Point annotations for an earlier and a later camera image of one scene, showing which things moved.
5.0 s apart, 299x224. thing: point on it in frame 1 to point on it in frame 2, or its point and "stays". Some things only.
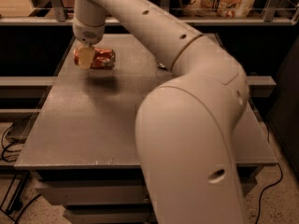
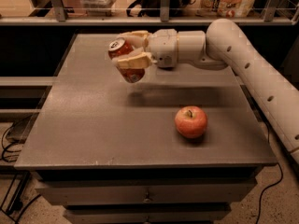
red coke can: (103, 59) to (120, 47)
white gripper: (88, 34) to (163, 48)
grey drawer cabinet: (81, 145) stays
